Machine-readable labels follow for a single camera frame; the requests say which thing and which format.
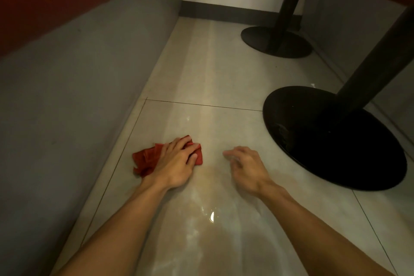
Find red cloth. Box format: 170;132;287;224
132;135;204;178

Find person's left hand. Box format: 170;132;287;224
147;136;201;189

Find beige tiled floor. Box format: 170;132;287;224
50;16;414;276

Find person's right forearm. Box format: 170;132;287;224
258;180;397;276

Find person's left forearm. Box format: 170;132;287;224
55;175;175;276

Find grey bench base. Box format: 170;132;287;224
0;0;190;276
299;0;414;144

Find black round table base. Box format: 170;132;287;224
262;4;414;191
241;0;315;59

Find person's right hand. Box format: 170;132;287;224
222;146;279;198

